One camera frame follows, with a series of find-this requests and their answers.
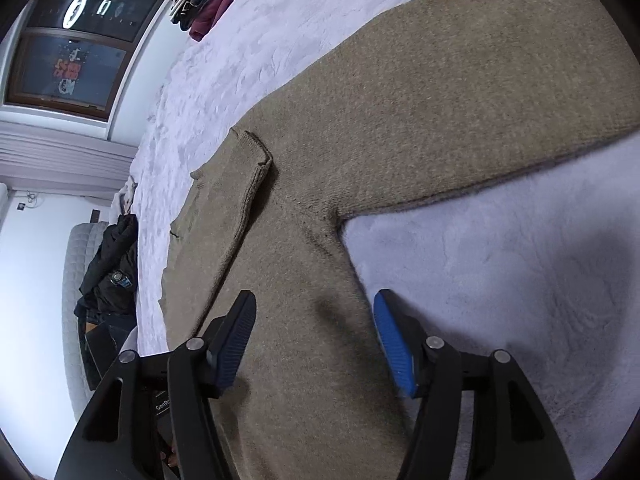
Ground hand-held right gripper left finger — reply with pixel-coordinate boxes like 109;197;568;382
55;289;257;480

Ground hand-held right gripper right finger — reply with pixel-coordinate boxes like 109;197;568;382
373;288;577;480

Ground olive-brown towel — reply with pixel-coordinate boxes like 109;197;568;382
159;0;640;480

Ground dark blue jeans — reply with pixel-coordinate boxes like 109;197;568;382
85;317;138;391

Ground lavender fluffy blanket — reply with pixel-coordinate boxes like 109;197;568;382
132;0;640;480

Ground grey quilted cushion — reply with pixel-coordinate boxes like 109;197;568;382
61;220;111;411

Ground black jacket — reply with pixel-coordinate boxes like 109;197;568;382
74;214;140;321

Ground small beige cloth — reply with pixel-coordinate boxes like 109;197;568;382
111;177;140;216

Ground pleated grey curtain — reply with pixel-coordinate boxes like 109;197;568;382
0;120;138;196

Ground dark window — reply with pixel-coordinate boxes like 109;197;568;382
2;0;176;123

